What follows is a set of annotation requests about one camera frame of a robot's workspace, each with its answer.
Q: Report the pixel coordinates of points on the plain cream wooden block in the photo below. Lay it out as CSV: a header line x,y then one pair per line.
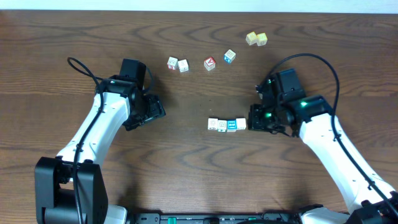
x,y
241,123

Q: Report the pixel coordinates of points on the left yellow wooden block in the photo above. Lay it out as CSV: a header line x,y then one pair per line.
x,y
251,38

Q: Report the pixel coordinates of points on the plain wooden letter block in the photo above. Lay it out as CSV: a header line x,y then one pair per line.
x,y
183,65

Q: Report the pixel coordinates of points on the yellow wooden block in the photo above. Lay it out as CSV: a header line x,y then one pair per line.
x,y
251,38
262,39

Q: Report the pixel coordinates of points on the blue sided wooden block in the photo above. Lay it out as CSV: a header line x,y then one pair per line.
x,y
229,56

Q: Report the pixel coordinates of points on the blue faced wooden block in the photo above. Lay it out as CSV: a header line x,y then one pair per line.
x,y
231,125

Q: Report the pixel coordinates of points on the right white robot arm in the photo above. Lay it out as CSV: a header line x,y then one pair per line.
x,y
369,198

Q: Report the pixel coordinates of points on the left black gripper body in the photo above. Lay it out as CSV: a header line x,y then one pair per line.
x,y
150,112

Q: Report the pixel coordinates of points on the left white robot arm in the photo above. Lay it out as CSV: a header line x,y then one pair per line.
x,y
69,188

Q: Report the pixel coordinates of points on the right yellow wooden block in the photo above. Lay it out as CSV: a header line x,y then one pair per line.
x,y
262,39

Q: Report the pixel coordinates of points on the green sided wooden block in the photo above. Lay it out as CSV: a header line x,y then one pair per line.
x,y
222,126

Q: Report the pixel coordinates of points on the red letter A block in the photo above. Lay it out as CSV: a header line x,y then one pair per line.
x,y
209,63

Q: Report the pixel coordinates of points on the cream wooden number block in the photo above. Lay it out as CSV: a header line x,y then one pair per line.
x,y
212,123

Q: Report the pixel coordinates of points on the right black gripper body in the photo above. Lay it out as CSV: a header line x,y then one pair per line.
x,y
265,119

